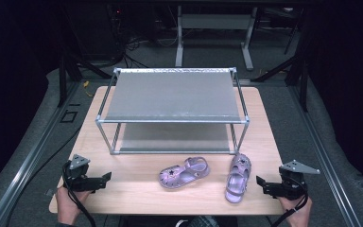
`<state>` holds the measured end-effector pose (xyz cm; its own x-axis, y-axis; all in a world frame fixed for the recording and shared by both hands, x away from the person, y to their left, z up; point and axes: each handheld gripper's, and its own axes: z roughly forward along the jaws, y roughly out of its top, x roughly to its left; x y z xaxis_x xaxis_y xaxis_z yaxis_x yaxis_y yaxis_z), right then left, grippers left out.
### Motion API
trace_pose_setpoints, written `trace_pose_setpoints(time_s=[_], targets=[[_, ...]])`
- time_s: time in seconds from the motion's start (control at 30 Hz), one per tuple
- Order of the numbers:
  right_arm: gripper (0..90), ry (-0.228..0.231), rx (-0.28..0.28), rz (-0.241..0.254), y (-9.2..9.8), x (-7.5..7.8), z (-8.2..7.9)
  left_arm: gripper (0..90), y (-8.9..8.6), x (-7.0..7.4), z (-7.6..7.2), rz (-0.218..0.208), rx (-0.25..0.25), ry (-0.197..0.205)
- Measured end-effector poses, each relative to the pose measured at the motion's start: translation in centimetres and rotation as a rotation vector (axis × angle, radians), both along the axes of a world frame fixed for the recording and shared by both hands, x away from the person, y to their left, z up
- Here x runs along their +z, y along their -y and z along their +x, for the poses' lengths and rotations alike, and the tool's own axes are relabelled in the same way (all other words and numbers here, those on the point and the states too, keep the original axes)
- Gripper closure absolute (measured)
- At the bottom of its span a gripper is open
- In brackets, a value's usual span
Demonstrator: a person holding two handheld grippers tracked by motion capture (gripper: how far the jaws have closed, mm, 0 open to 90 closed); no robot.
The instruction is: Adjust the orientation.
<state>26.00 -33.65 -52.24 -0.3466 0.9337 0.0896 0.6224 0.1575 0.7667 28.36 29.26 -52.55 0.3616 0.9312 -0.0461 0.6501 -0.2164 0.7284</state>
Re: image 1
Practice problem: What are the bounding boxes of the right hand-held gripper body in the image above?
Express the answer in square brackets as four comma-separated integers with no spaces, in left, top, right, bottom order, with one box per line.
[278,159,321,201]

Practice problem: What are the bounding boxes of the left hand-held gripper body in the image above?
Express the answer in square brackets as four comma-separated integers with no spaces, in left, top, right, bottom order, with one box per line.
[62,153,91,192]

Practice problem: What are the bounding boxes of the purple child sandal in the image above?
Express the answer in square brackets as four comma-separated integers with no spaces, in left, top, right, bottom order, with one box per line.
[224,152,252,204]
[158,156,211,189]

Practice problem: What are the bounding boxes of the grey metal shoe rack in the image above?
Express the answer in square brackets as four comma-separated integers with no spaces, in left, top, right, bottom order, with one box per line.
[95,66,251,156]

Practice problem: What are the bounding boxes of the person's right hand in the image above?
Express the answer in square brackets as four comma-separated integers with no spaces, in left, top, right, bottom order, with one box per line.
[278,194,313,227]

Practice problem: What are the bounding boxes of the person's left hand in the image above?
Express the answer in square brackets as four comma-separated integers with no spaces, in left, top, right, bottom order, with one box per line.
[56,186,92,225]

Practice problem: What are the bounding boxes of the person's shoe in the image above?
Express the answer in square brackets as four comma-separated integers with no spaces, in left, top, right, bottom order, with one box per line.
[175,215,220,227]

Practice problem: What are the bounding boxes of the yellow floor scrap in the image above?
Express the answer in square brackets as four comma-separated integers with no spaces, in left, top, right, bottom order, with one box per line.
[82,80,95,97]

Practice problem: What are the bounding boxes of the black metal stand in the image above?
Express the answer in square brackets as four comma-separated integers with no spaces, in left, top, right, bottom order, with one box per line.
[57,55,112,108]
[251,51,310,112]

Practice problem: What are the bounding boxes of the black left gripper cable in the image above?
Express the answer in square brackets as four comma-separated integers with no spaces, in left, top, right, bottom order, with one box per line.
[61,161,97,227]

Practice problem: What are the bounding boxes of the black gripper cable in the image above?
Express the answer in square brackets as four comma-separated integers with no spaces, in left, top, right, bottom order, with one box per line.
[270,176,310,227]
[61,161,97,227]

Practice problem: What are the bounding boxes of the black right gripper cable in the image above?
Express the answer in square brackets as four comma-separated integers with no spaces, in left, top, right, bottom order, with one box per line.
[270,176,310,227]

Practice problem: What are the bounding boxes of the black floor cable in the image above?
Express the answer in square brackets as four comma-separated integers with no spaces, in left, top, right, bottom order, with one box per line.
[5,125,83,227]

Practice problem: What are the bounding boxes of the grey metal floor rail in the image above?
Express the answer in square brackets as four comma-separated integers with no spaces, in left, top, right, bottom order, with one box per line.
[0,80,80,227]
[289,84,362,227]

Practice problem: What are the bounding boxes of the bundle of dark cables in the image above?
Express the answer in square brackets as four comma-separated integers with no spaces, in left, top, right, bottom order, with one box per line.
[107,6,178,69]

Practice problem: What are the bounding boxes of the white metal table frame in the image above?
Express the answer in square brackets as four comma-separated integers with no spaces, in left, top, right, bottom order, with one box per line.
[174,5,255,71]

